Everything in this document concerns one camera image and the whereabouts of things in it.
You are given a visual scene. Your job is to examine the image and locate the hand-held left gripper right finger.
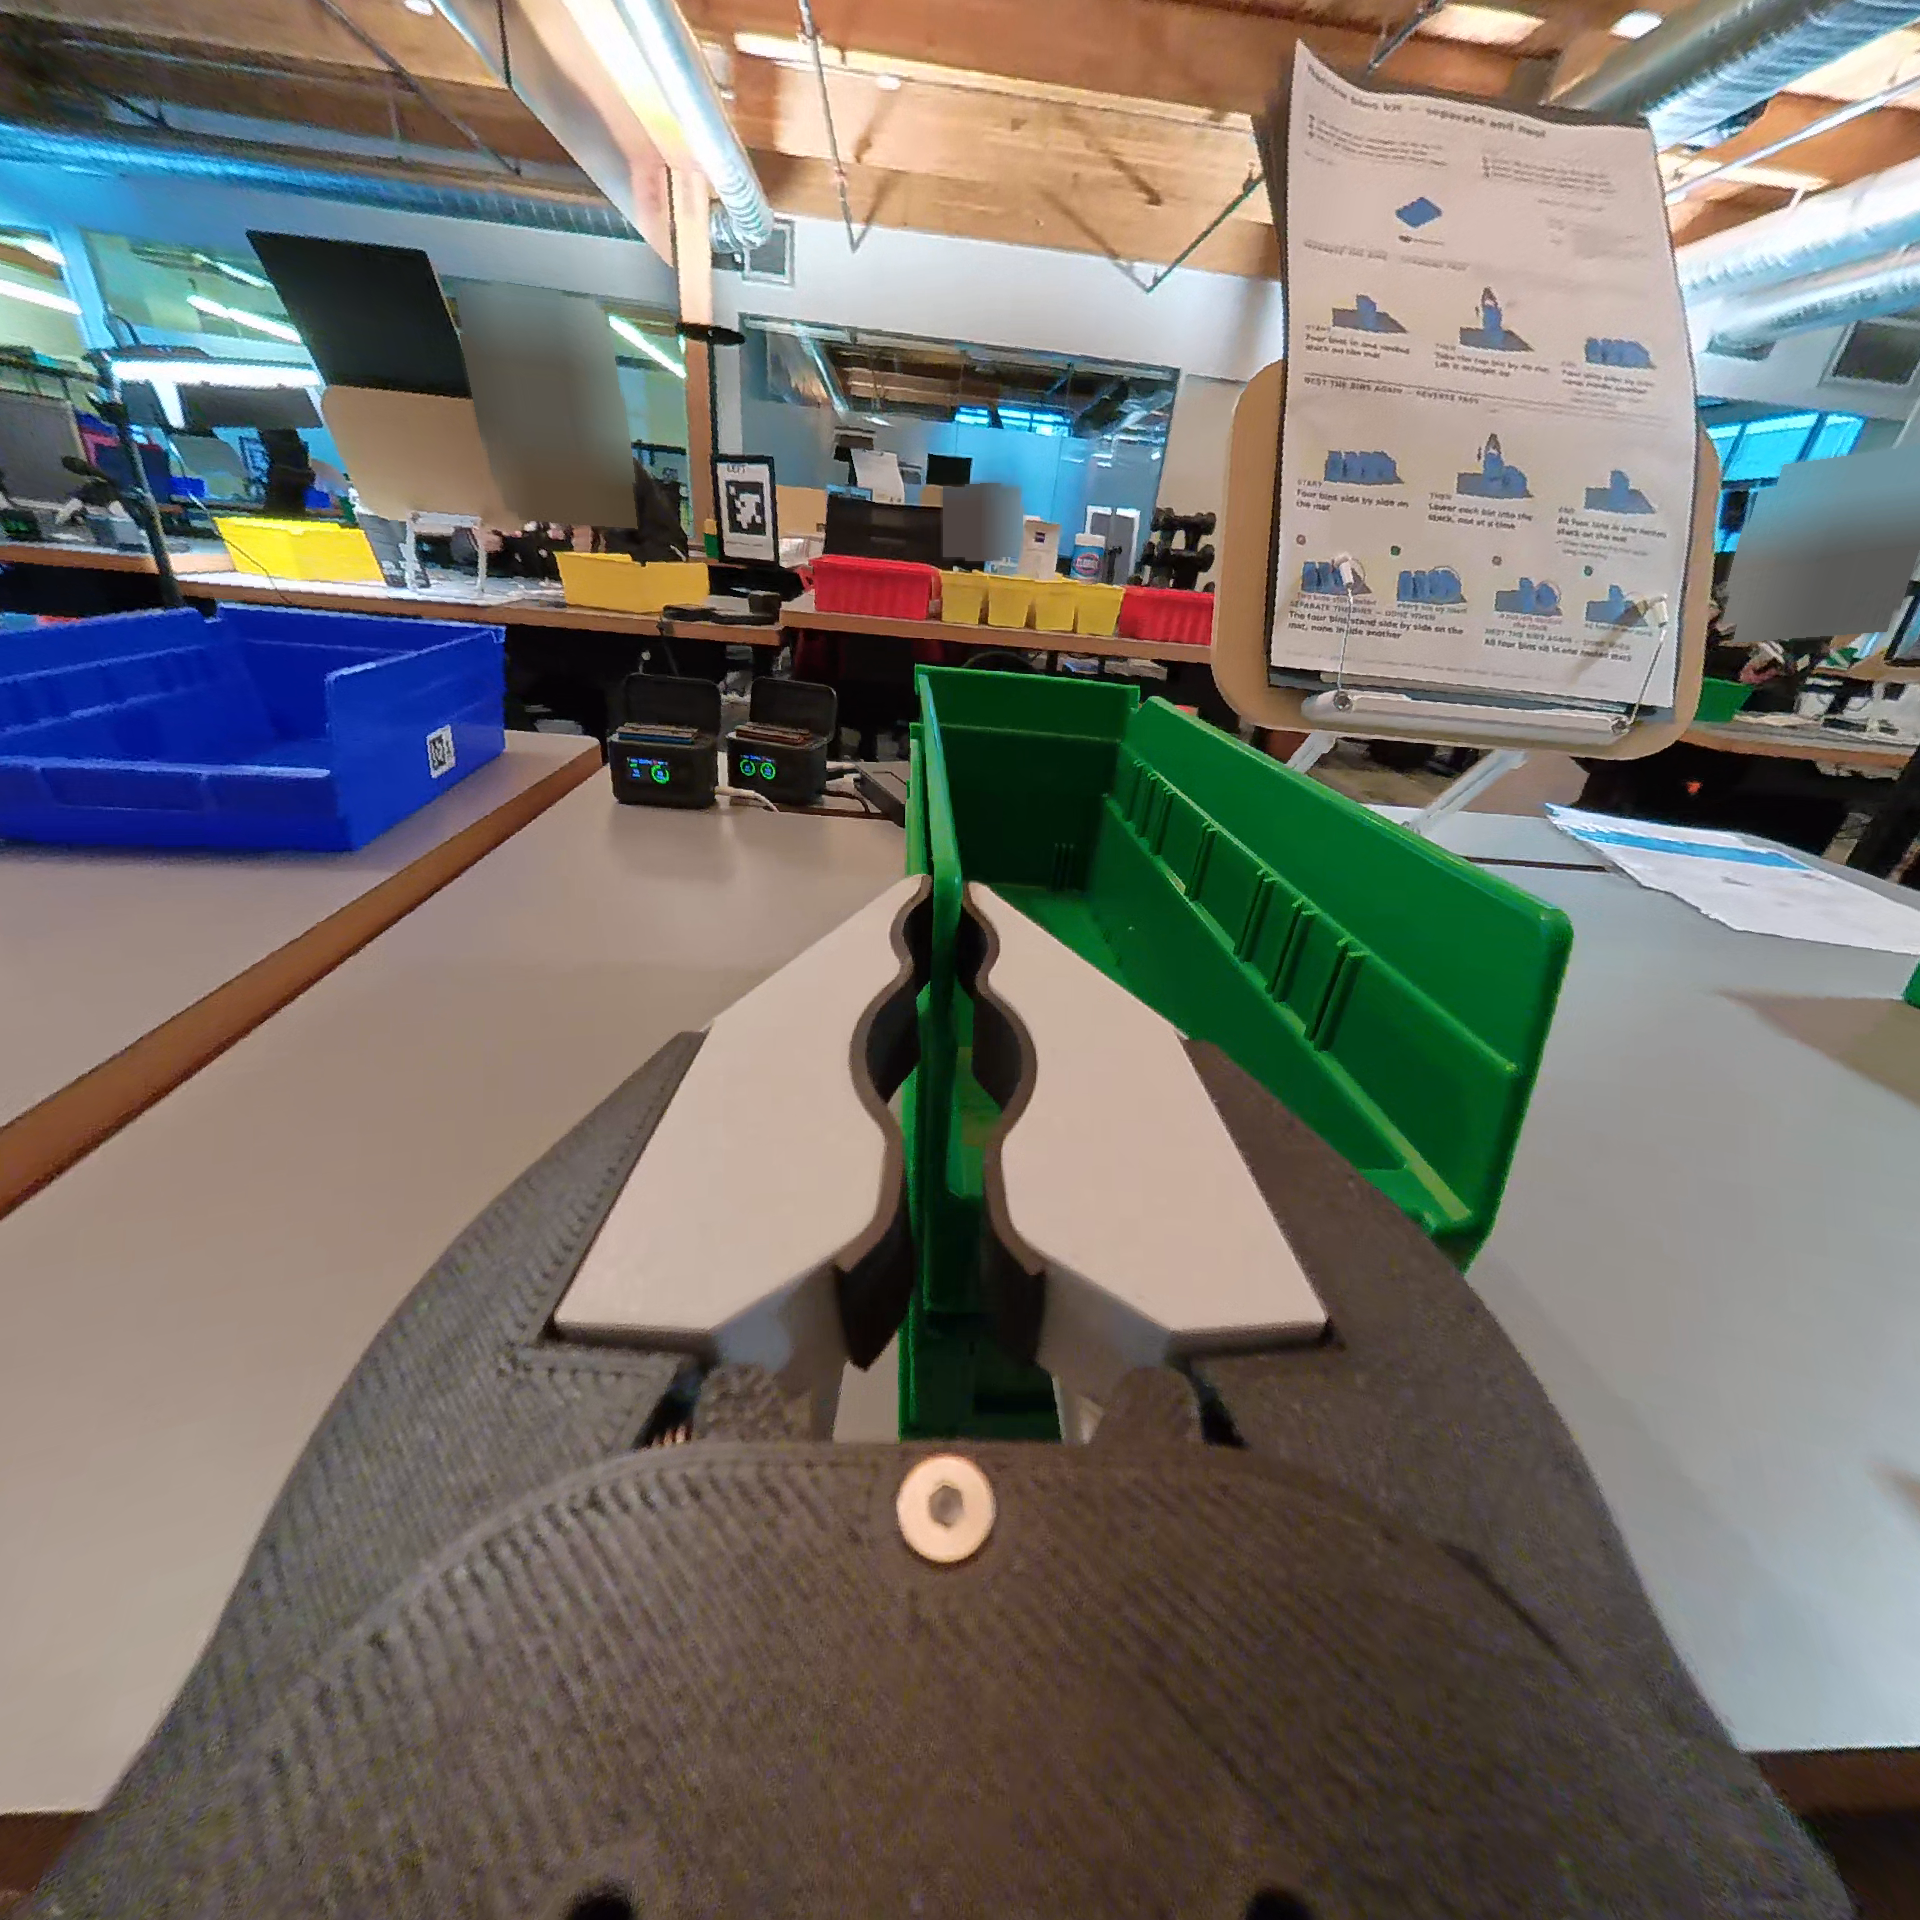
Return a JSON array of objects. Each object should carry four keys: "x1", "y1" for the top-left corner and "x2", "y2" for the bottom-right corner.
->
[{"x1": 960, "y1": 881, "x2": 1327, "y2": 1438}]

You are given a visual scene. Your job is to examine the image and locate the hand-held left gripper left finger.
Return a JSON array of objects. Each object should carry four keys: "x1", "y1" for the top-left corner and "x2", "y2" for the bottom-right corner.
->
[{"x1": 550, "y1": 873, "x2": 935, "y2": 1430}]

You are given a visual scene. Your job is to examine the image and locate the grey desk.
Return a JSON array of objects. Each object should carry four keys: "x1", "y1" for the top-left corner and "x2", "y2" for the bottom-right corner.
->
[
  {"x1": 0, "y1": 729, "x2": 601, "y2": 1216},
  {"x1": 0, "y1": 765, "x2": 1920, "y2": 1862}
]

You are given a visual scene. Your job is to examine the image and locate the black charging case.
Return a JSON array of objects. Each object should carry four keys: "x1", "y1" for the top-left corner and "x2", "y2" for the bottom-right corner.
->
[
  {"x1": 725, "y1": 679, "x2": 838, "y2": 806},
  {"x1": 608, "y1": 672, "x2": 725, "y2": 812}
]

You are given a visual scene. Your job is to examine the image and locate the yellow plastic bin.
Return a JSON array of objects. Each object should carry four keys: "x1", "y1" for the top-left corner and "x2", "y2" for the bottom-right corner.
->
[
  {"x1": 556, "y1": 551, "x2": 710, "y2": 615},
  {"x1": 214, "y1": 517, "x2": 384, "y2": 584}
]

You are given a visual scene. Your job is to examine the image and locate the blue plastic bin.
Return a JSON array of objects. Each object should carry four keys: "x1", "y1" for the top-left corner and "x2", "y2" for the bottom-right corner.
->
[{"x1": 0, "y1": 603, "x2": 509, "y2": 855}]

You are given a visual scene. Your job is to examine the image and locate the white and blue paper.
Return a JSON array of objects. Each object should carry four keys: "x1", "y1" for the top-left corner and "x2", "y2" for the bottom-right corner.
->
[{"x1": 1545, "y1": 803, "x2": 1920, "y2": 958}]

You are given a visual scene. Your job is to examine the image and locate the black and white tag sign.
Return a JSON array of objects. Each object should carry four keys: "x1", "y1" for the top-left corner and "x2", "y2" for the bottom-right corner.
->
[{"x1": 710, "y1": 455, "x2": 781, "y2": 564}]

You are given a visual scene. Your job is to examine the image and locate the white sheet with blue pictures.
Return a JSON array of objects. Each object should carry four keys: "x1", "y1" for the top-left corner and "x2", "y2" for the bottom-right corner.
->
[{"x1": 1267, "y1": 40, "x2": 1696, "y2": 707}]

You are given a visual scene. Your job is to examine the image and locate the black sheet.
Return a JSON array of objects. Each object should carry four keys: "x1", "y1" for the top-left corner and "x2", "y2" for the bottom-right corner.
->
[{"x1": 247, "y1": 229, "x2": 475, "y2": 400}]

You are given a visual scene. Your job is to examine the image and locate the silver spiral duct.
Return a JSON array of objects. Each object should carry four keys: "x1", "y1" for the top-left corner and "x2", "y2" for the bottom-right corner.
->
[
  {"x1": 1670, "y1": 158, "x2": 1920, "y2": 353},
  {"x1": 615, "y1": 0, "x2": 777, "y2": 253}
]

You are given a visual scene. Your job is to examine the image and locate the silver rectangular duct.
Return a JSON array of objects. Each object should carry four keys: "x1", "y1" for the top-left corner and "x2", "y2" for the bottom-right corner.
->
[{"x1": 435, "y1": 0, "x2": 705, "y2": 248}]

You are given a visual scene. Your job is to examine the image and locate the silver duct with vent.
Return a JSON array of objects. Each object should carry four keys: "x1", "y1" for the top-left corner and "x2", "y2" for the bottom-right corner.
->
[{"x1": 1559, "y1": 0, "x2": 1920, "y2": 113}]

